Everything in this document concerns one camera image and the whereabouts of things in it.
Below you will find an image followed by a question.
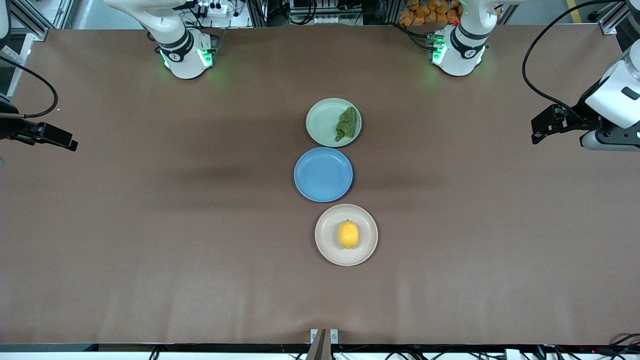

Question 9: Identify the orange snack packets pile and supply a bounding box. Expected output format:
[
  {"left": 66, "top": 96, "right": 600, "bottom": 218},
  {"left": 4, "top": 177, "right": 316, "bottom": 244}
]
[{"left": 398, "top": 0, "right": 462, "bottom": 27}]

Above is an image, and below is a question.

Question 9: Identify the beige plate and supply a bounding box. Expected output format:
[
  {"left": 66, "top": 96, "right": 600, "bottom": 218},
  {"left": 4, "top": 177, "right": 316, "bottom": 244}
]
[{"left": 314, "top": 203, "right": 379, "bottom": 267}]

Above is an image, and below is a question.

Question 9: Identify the white mount bracket plate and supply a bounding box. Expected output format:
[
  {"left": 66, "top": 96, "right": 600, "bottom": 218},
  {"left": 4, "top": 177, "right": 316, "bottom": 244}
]
[{"left": 310, "top": 328, "right": 339, "bottom": 345}]

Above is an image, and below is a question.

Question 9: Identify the blue plate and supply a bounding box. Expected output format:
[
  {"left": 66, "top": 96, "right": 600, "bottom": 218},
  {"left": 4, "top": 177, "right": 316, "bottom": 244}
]
[{"left": 293, "top": 147, "right": 354, "bottom": 203}]

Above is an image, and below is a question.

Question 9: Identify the light green plate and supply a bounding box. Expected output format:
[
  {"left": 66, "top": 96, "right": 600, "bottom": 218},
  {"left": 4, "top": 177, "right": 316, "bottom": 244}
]
[{"left": 305, "top": 98, "right": 363, "bottom": 148}]

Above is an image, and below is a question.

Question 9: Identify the yellow lemon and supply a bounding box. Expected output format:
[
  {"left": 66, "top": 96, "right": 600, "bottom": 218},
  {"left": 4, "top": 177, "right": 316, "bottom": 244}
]
[{"left": 338, "top": 219, "right": 360, "bottom": 250}]

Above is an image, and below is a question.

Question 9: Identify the brown camera mount post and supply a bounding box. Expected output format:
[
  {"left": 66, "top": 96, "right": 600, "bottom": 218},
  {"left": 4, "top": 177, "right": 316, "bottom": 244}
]
[{"left": 306, "top": 328, "right": 332, "bottom": 360}]

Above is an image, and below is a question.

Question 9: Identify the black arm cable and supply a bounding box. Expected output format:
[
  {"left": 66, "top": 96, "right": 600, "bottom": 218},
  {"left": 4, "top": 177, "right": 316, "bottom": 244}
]
[
  {"left": 0, "top": 55, "right": 59, "bottom": 120},
  {"left": 521, "top": 0, "right": 613, "bottom": 123}
]

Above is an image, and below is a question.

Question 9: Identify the white power strip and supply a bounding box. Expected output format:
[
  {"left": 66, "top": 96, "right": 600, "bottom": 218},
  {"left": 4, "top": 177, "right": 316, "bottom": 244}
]
[{"left": 196, "top": 1, "right": 229, "bottom": 17}]

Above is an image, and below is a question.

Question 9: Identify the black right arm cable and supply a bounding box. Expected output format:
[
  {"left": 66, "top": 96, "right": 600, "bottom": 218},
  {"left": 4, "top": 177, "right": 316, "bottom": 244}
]
[{"left": 0, "top": 55, "right": 59, "bottom": 120}]

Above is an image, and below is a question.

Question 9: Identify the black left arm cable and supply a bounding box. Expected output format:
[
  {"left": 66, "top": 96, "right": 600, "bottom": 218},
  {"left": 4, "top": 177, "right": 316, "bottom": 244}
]
[{"left": 521, "top": 0, "right": 613, "bottom": 123}]

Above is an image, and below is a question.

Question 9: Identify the aluminium frame extrusion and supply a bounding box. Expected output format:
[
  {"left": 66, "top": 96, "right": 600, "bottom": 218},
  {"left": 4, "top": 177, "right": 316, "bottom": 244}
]
[
  {"left": 587, "top": 0, "right": 632, "bottom": 36},
  {"left": 9, "top": 0, "right": 51, "bottom": 41}
]

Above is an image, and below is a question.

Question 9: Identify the green lettuce leaf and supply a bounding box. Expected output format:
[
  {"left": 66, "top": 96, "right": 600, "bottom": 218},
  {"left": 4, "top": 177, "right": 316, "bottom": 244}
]
[{"left": 334, "top": 106, "right": 358, "bottom": 143}]

